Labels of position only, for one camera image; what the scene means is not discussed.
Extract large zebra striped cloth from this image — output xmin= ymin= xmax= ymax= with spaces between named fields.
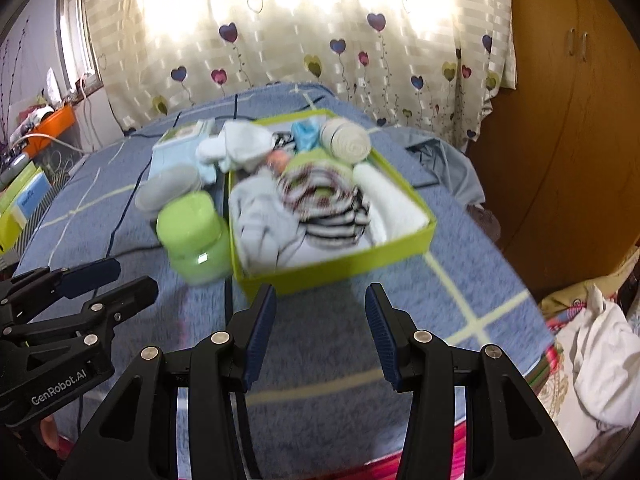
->
xmin=295 ymin=195 xmax=373 ymax=251

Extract window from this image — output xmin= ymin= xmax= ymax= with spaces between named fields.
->
xmin=57 ymin=0 xmax=103 ymax=91

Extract orange storage bin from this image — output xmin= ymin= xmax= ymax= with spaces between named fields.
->
xmin=22 ymin=105 xmax=77 ymax=158

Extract light blue wet wipes pack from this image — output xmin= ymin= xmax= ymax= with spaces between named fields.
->
xmin=150 ymin=120 xmax=221 ymax=186

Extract white crumpled cloth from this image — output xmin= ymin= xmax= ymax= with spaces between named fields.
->
xmin=572 ymin=285 xmax=640 ymax=426

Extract white baby socks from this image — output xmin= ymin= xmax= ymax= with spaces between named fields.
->
xmin=196 ymin=121 xmax=273 ymax=183

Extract wooden wardrobe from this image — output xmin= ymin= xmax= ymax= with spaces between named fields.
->
xmin=465 ymin=0 xmax=640 ymax=301

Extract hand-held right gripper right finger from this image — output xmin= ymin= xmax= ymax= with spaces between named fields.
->
xmin=364 ymin=282 xmax=583 ymax=480

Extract purple decorative branches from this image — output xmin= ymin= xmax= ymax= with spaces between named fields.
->
xmin=0 ymin=20 xmax=31 ymax=146

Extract green plastic jar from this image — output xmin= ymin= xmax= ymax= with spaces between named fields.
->
xmin=156 ymin=191 xmax=235 ymax=286

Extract blue checked bedsheet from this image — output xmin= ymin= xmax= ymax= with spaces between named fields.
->
xmin=12 ymin=81 xmax=558 ymax=480

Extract grey oval device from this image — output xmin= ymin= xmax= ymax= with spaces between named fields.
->
xmin=0 ymin=154 xmax=28 ymax=183

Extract white cable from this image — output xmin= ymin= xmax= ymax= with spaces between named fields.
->
xmin=15 ymin=132 xmax=91 ymax=153

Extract grey knit cloth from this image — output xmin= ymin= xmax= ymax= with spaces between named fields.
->
xmin=231 ymin=172 xmax=306 ymax=273

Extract lime green cardboard box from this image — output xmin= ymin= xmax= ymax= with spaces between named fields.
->
xmin=226 ymin=108 xmax=437 ymax=297

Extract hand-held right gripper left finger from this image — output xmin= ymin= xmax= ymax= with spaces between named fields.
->
xmin=57 ymin=284 xmax=278 ymax=480

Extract bagged blue face masks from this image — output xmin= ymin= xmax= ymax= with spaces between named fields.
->
xmin=291 ymin=120 xmax=323 ymax=153

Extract clear plastic jar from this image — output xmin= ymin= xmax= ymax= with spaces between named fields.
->
xmin=134 ymin=165 xmax=203 ymax=221

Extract lime green file box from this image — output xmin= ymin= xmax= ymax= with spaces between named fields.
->
xmin=0 ymin=205 xmax=28 ymax=252

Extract pile of clothes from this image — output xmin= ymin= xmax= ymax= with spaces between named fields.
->
xmin=535 ymin=270 xmax=640 ymax=466

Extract cream sock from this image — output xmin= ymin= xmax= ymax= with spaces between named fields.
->
xmin=319 ymin=117 xmax=373 ymax=165

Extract thin green carton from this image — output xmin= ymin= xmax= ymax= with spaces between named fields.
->
xmin=0 ymin=165 xmax=45 ymax=206

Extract blue tissue pack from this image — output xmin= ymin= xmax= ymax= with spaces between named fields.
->
xmin=15 ymin=176 xmax=51 ymax=226

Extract grey garment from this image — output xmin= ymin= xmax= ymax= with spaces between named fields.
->
xmin=405 ymin=127 xmax=486 ymax=206

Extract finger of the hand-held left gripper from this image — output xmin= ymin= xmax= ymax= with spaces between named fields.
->
xmin=0 ymin=276 xmax=160 ymax=350
xmin=0 ymin=257 xmax=122 ymax=307

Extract heart print curtain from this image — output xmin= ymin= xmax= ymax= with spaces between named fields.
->
xmin=82 ymin=0 xmax=518 ymax=148

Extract brown patterned cloth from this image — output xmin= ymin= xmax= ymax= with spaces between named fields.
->
xmin=277 ymin=165 xmax=361 ymax=211

